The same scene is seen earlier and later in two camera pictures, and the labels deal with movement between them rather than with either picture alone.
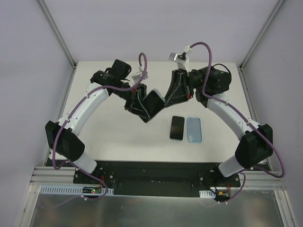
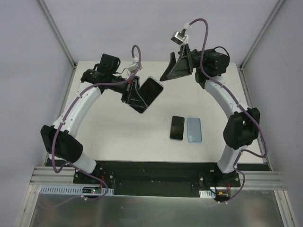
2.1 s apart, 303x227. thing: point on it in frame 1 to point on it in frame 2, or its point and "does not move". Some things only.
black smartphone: (177, 128) does not move
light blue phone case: (194, 130) does not move
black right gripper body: (187, 84) to (187, 59)
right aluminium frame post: (264, 27) does not move
